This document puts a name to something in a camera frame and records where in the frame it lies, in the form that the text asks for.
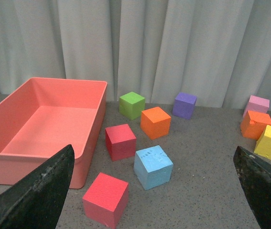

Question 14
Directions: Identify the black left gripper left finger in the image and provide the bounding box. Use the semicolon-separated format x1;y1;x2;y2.
0;145;75;229

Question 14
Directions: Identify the red foam cube front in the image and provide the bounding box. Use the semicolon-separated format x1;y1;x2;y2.
82;173;129;229

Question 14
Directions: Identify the pink foam cube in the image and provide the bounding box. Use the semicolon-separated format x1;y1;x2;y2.
243;95;270;117

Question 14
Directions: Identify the orange foam cube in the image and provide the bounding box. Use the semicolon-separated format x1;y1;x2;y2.
240;110;271;140
141;106;171;140

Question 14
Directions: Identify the light blue dented foam cube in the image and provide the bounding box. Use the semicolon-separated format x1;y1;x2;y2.
133;145;173;190

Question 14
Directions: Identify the orange foam cube right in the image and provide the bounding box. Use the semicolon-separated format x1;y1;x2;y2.
240;110;271;140

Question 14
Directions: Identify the purple foam cube back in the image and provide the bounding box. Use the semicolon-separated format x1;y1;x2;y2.
172;92;197;120

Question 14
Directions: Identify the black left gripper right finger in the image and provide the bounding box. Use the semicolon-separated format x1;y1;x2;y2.
233;146;271;229

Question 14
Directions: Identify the orange foam cube left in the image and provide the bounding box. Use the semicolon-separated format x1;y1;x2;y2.
141;106;171;140

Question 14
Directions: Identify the dark red foam cube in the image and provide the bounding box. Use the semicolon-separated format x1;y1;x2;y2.
105;124;137;161

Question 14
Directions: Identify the green foam cube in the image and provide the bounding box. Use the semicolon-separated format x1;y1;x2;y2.
119;92;145;120

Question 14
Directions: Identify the grey curtain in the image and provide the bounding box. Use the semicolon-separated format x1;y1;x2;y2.
0;0;271;110

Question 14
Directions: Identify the pink plastic bin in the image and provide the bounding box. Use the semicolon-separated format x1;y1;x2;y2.
0;78;107;189

